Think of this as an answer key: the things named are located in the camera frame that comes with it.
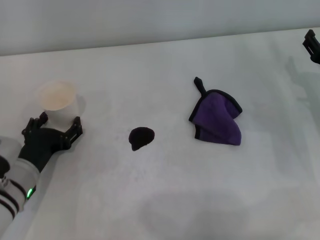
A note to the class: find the white paper cup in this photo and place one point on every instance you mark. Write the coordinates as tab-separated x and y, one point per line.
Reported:
62	112

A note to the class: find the black water stain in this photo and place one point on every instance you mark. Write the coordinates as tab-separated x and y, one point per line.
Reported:
140	137

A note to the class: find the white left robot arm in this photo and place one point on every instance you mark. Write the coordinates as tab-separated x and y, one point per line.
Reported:
17	180

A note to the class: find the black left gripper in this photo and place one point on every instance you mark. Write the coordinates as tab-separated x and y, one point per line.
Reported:
40	147

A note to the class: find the purple rag with black trim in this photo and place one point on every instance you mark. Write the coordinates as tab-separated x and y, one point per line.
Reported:
217	117

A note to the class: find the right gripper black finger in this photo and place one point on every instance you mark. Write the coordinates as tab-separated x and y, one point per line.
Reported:
313	45

